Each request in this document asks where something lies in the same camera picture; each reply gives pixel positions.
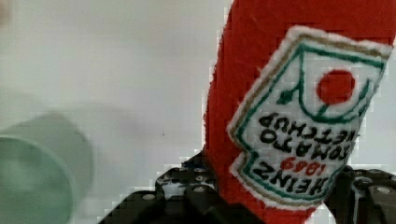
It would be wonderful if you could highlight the red felt ketchup bottle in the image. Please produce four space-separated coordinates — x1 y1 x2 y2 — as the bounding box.
204 0 395 224

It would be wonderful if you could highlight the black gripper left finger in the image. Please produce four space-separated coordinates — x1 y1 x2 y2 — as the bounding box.
98 153 265 224

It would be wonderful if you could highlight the green mug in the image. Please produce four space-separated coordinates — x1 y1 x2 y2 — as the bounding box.
0 113 93 224

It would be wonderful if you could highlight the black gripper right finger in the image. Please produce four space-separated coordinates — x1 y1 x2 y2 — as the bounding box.
324 166 396 224

